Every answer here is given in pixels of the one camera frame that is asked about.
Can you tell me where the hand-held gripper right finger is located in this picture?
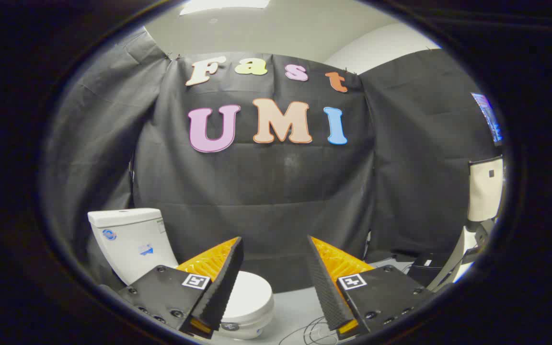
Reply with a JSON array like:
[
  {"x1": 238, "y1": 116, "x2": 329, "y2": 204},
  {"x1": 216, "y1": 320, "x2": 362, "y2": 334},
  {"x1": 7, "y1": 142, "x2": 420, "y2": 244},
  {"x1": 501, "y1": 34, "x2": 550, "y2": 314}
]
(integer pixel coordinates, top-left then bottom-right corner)
[{"x1": 306, "y1": 235, "x2": 438, "y2": 341}]

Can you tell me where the white chair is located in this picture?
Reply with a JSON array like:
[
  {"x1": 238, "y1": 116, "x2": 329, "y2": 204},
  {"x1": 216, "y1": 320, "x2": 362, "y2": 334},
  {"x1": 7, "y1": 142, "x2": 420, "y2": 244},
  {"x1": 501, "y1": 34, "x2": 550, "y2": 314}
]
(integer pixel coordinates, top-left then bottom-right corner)
[{"x1": 427, "y1": 156, "x2": 506, "y2": 294}]

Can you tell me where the black box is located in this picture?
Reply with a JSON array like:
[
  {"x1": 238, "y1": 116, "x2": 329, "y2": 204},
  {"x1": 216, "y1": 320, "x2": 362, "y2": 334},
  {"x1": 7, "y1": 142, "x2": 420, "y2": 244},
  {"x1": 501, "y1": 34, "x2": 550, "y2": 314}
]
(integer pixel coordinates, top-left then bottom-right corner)
[{"x1": 407, "y1": 253, "x2": 450, "y2": 288}]

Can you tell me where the white toilet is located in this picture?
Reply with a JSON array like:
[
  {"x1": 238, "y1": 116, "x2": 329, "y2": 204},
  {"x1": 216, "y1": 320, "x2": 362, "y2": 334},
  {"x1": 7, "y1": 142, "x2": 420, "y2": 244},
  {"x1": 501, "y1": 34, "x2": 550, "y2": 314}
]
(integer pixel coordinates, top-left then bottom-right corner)
[{"x1": 88, "y1": 207, "x2": 275, "y2": 340}]

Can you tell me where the black backdrop cloth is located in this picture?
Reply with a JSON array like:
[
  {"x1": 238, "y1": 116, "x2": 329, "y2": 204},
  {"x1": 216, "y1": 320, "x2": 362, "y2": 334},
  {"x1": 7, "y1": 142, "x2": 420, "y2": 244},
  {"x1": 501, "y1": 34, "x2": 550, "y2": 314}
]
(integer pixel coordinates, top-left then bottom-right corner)
[{"x1": 41, "y1": 26, "x2": 502, "y2": 298}]

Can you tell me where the computer monitor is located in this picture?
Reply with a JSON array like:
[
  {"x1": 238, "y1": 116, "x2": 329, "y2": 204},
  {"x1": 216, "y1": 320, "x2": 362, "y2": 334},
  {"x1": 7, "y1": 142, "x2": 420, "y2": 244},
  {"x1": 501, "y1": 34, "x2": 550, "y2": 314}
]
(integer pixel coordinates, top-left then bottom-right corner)
[{"x1": 471, "y1": 92, "x2": 503, "y2": 146}]

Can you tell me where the tangle of black cables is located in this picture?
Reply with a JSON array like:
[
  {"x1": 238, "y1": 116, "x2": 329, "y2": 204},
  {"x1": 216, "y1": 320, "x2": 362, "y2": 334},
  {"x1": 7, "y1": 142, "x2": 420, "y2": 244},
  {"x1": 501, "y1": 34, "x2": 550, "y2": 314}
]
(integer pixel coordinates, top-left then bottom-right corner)
[{"x1": 278, "y1": 315, "x2": 341, "y2": 345}]

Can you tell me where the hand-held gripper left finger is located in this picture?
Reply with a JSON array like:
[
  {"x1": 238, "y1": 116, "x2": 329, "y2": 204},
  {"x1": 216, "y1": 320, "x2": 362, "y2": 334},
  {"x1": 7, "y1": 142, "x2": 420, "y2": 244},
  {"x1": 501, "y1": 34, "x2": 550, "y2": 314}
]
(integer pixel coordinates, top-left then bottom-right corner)
[{"x1": 117, "y1": 236, "x2": 244, "y2": 341}]

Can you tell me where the ceiling light panel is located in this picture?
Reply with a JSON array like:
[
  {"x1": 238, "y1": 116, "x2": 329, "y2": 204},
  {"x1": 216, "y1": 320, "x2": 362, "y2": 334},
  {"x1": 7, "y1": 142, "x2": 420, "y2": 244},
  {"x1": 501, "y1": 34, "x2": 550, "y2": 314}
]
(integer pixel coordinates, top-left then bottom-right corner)
[{"x1": 179, "y1": 0, "x2": 271, "y2": 16}]

